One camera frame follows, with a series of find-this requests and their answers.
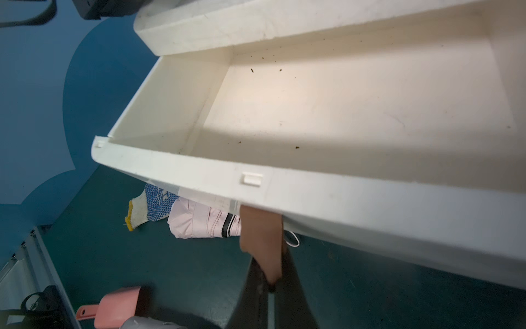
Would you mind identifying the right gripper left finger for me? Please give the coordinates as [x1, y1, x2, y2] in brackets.
[226, 258, 269, 329]

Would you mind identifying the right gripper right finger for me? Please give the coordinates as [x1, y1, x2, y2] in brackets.
[274, 251, 319, 328]

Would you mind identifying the pink umbrella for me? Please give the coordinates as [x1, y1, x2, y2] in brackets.
[167, 197, 301, 248]

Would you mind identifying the white drawer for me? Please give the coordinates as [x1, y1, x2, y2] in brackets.
[91, 1, 525, 289]

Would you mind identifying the white three-drawer cabinet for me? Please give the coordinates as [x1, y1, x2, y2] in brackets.
[134, 1, 525, 56]

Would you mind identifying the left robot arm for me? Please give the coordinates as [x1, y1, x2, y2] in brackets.
[73, 0, 149, 20]

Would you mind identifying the pink plastic scoop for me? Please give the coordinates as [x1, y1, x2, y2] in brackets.
[75, 287, 141, 328]

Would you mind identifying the blue dotted work glove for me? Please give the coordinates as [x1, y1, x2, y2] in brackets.
[125, 184, 179, 232]

